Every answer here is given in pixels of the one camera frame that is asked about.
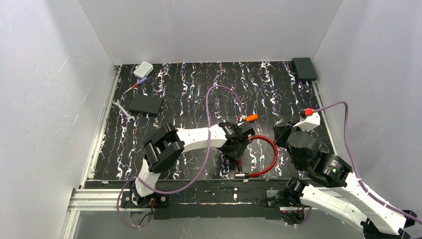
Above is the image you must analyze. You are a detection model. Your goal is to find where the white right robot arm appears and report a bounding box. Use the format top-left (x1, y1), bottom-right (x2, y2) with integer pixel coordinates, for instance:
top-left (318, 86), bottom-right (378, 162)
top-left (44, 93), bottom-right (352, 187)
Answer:
top-left (273, 123), bottom-right (417, 239)

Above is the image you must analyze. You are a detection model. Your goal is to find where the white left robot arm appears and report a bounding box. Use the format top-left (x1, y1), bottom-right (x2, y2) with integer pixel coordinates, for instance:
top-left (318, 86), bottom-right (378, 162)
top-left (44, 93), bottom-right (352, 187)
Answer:
top-left (130, 122), bottom-right (255, 206)

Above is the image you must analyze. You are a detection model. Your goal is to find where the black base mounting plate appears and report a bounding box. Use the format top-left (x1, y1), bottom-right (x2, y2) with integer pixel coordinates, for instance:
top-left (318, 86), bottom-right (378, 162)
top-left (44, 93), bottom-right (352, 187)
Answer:
top-left (119, 180), bottom-right (309, 223)

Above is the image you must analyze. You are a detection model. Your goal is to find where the black box in corner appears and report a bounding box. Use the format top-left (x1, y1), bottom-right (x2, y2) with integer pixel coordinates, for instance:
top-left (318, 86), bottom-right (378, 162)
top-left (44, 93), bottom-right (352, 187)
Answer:
top-left (292, 57), bottom-right (317, 82)

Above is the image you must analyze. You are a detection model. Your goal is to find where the red blue small screwdriver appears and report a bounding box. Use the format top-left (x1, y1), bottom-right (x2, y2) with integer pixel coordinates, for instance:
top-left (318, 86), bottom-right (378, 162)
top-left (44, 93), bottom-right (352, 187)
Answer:
top-left (123, 76), bottom-right (149, 94)

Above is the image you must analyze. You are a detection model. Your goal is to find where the white small box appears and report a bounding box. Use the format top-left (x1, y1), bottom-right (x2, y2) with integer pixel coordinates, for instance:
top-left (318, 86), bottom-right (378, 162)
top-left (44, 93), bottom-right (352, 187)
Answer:
top-left (133, 61), bottom-right (153, 78)

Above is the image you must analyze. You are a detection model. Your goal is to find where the silver open-end wrench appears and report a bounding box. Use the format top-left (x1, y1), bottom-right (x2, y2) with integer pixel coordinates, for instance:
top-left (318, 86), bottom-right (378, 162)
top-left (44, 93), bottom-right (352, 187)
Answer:
top-left (112, 100), bottom-right (135, 122)

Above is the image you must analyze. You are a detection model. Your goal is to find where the orange handled screwdriver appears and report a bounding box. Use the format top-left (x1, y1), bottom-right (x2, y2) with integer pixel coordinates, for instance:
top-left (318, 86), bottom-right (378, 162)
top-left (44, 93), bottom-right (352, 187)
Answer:
top-left (237, 114), bottom-right (258, 123)

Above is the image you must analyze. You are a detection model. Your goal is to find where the red cable lock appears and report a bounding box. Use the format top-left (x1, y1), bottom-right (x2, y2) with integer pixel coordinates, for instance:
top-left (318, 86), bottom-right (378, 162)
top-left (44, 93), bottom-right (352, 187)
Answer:
top-left (234, 135), bottom-right (279, 180)

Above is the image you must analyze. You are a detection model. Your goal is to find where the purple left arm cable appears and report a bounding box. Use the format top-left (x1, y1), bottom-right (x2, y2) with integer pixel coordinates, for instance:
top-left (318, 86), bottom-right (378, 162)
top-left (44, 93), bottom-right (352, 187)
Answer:
top-left (116, 85), bottom-right (245, 230)

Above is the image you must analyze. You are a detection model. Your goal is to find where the aluminium frame rail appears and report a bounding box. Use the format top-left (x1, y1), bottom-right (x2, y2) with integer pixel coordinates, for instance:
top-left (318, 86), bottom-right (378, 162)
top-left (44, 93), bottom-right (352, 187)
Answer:
top-left (61, 66), bottom-right (121, 239)

